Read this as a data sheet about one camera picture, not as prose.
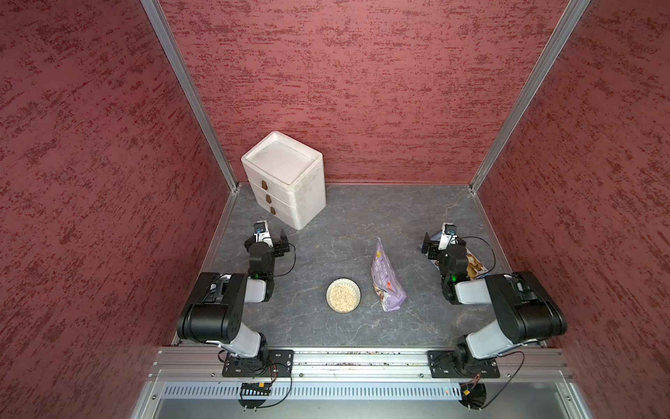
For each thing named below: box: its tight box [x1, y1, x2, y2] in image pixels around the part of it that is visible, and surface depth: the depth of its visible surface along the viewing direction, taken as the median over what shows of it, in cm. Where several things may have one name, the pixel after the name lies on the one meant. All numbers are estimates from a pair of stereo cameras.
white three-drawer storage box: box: [240, 130, 327, 231], surface depth 98 cm
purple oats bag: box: [370, 237, 408, 313], surface depth 81 cm
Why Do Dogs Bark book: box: [464, 247, 491, 280], surface depth 95 cm
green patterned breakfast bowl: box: [325, 276, 363, 315], surface depth 84 cm
